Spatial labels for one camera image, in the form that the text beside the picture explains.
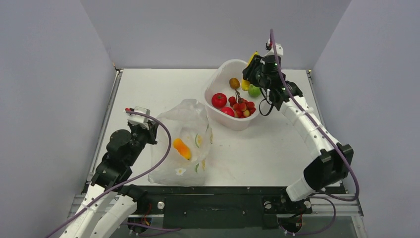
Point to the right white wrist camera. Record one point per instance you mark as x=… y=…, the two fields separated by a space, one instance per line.
x=272 y=49

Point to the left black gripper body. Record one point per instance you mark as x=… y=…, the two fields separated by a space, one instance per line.
x=141 y=136

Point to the green fake apple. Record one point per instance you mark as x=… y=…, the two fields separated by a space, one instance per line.
x=254 y=91

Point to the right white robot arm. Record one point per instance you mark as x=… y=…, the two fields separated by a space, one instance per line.
x=330 y=159

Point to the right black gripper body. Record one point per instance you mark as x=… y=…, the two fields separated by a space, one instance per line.
x=252 y=69

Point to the red fake apple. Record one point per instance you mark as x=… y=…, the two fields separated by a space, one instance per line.
x=228 y=111

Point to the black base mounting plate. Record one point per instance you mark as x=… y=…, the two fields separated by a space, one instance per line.
x=219 y=207

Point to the clear plastic bag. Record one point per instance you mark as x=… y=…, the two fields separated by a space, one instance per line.
x=186 y=142

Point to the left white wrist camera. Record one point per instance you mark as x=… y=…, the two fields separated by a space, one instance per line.
x=135 y=119

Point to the red fake tomato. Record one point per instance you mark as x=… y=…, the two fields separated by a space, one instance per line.
x=219 y=100

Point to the yellow fake banana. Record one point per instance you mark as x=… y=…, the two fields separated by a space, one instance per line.
x=245 y=85

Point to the brown fake kiwi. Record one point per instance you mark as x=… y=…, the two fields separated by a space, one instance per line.
x=234 y=83

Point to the orange fake mango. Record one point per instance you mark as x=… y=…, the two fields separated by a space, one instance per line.
x=182 y=148

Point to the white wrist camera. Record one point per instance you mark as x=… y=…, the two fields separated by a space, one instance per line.
x=135 y=119
x=272 y=49

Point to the red fake grape bunch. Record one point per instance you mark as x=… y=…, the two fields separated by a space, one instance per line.
x=242 y=107

